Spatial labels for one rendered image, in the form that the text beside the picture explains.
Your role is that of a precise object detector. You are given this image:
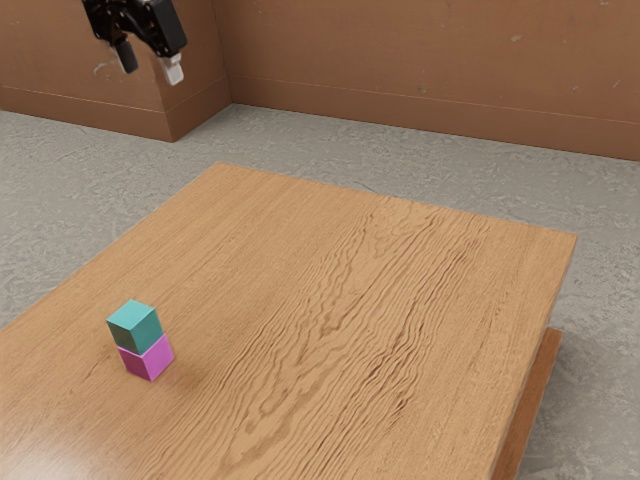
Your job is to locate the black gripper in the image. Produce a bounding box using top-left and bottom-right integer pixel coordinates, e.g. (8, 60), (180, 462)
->
(81, 0), (189, 87)

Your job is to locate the magenta cube block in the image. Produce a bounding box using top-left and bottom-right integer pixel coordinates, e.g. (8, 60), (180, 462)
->
(116, 333), (176, 383)

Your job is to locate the teal cube block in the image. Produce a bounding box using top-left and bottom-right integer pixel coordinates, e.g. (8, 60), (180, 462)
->
(105, 298), (165, 354)

